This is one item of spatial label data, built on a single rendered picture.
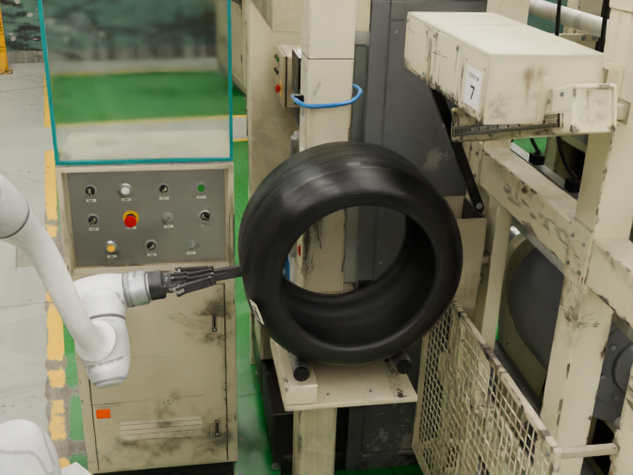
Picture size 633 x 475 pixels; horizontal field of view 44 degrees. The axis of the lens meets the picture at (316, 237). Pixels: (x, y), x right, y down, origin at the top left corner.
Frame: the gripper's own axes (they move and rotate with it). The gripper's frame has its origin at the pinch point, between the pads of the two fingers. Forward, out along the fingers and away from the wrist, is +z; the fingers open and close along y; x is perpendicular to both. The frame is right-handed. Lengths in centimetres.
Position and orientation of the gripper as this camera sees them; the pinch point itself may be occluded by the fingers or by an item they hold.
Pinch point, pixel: (227, 272)
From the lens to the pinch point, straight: 203.2
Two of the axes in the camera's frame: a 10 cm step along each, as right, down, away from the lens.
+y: -1.7, -4.0, 9.0
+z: 9.8, -1.7, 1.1
